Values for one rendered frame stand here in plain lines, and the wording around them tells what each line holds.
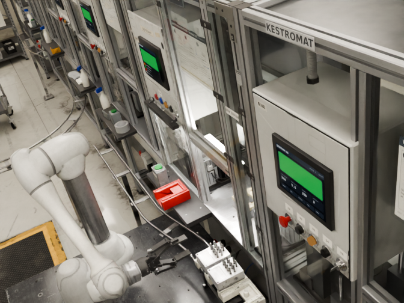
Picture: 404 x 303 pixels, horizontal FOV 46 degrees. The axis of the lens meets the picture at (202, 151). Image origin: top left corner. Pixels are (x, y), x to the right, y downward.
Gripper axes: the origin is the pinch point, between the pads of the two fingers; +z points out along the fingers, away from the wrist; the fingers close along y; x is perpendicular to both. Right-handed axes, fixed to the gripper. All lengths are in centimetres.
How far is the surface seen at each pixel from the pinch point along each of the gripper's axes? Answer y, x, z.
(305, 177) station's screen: 59, -58, 23
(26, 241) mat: -103, 191, -72
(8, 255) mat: -103, 185, -88
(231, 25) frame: 93, -22, 26
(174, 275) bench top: -36.6, 22.1, -1.7
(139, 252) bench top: -37, 48, -10
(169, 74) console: 58, 40, 25
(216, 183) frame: -12, 44, 39
